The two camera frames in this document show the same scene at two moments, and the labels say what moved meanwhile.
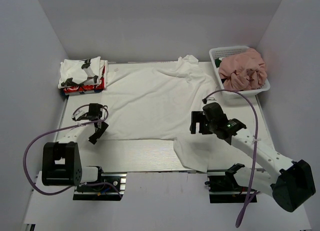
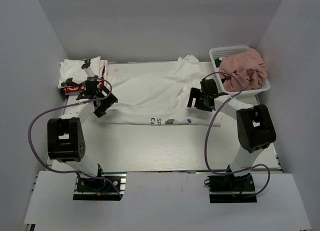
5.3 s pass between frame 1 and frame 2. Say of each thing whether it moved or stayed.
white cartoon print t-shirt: moved
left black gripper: moved
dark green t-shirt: stayed
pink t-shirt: stayed
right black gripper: moved
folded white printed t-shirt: stayed
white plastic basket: stayed
